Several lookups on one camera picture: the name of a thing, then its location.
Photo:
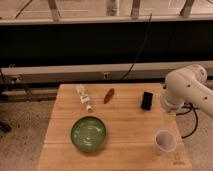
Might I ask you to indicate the black rectangular block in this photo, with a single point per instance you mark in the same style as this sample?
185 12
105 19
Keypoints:
146 103

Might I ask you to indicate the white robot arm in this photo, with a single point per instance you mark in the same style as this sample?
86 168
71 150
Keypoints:
187 84

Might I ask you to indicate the green ceramic bowl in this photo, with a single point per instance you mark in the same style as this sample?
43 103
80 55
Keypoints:
88 134

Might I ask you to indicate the brown sausage toy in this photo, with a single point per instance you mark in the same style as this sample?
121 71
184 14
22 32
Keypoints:
109 95

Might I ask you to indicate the white paper cup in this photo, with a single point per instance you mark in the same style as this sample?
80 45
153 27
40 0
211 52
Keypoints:
164 142

